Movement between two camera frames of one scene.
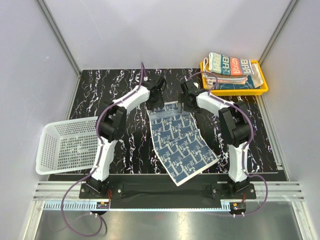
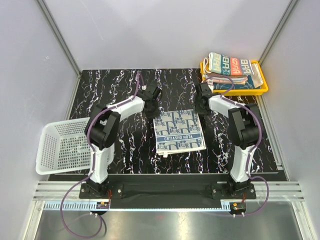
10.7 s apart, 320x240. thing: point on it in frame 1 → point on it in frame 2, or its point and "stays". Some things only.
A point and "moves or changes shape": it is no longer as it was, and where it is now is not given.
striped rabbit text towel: [228, 65] stays
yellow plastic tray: [237, 92] stays
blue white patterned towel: [180, 146] moves or changes shape
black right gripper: [184, 97] → [200, 111]
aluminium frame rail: [70, 191] stays
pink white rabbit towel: [243, 81] stays
